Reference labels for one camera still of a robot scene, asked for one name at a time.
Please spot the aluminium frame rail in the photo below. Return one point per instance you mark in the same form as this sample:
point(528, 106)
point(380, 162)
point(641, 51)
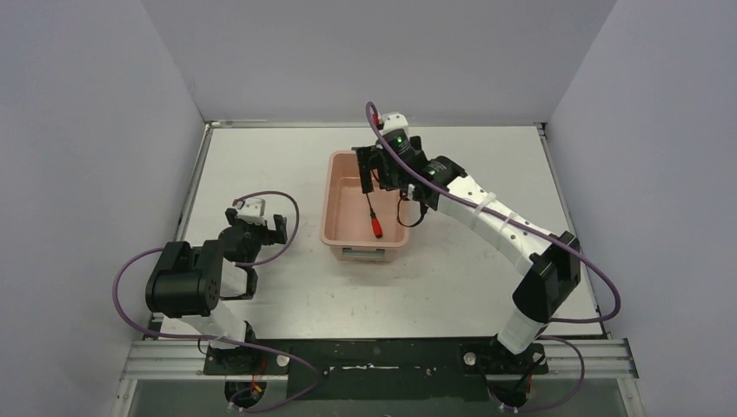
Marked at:
point(182, 361)

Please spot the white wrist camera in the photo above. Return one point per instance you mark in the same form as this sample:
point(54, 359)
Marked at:
point(393, 121)
point(251, 211)

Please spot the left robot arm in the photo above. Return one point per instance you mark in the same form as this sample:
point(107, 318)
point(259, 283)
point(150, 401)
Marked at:
point(193, 283)

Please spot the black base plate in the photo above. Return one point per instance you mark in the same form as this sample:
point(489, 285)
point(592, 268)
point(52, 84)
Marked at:
point(466, 368)

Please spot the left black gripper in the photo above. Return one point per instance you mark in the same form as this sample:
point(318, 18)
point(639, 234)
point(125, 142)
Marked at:
point(255, 228)

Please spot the red black screwdriver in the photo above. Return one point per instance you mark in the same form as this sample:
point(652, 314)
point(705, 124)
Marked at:
point(375, 224)

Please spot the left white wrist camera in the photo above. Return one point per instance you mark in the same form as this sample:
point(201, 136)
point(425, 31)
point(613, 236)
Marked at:
point(251, 211)

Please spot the pink plastic bin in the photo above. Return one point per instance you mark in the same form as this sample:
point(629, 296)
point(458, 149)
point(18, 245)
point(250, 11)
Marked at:
point(346, 226)

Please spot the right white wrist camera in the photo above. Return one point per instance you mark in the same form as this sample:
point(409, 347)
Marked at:
point(393, 121)

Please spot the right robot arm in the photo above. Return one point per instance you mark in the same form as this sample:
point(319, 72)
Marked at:
point(549, 270)

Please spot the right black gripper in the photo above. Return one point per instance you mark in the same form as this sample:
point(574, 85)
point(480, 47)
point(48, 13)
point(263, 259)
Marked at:
point(371, 156)

